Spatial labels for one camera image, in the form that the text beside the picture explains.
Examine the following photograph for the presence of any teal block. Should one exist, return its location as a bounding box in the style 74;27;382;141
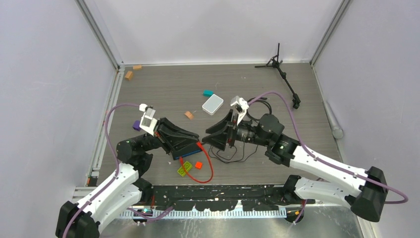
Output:
203;90;214;97

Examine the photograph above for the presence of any orange block far corner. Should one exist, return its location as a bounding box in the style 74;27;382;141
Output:
132;65;142;70

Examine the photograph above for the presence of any tan wooden block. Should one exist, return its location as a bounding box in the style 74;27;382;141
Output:
184;111;194;120

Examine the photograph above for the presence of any orange block corner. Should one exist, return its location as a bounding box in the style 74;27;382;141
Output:
132;65;142;70
124;71;134;81

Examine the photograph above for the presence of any green lego brick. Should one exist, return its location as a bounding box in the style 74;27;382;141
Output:
177;161;193;177

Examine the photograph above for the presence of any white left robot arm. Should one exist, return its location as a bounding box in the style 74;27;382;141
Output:
55;118;200;238

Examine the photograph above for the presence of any black tripod stand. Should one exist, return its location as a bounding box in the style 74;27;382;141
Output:
254;43;301;109

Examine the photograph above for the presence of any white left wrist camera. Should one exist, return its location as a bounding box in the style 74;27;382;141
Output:
139;104;158;136

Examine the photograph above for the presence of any white box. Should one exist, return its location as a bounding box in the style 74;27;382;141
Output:
202;94;224;115

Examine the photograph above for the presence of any black network switch box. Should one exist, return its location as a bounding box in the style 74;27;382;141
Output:
172;144;202;160

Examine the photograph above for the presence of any black ethernet cable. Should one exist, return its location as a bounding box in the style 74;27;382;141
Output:
246;97;272;121

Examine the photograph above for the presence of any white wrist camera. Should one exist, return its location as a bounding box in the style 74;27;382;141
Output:
139;104;158;136
230;96;249;125

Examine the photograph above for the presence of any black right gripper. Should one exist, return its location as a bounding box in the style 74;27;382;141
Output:
202;109;271;151

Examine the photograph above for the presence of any black power adapter with cord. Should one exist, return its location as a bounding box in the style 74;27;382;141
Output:
207;143;258;164

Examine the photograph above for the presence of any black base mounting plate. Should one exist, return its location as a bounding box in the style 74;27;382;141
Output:
140;185;303;211

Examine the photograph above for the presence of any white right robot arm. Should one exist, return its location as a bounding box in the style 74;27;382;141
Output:
203;110;388;222

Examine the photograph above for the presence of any grey cylinder by wall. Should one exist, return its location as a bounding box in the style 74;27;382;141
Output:
323;101;344;139

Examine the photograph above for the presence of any red ethernet cable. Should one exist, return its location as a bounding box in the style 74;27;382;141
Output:
178;141;214;184

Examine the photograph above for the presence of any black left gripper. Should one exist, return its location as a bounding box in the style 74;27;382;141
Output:
137;118;199;155

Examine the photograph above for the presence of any orange-red cube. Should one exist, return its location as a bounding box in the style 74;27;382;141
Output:
195;162;203;170

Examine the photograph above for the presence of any orange block near corner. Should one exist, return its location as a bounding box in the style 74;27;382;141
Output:
124;71;134;81

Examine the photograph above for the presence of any purple block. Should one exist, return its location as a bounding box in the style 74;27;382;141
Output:
132;120;141;131

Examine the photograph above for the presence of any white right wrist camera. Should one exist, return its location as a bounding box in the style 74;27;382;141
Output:
230;96;249;125

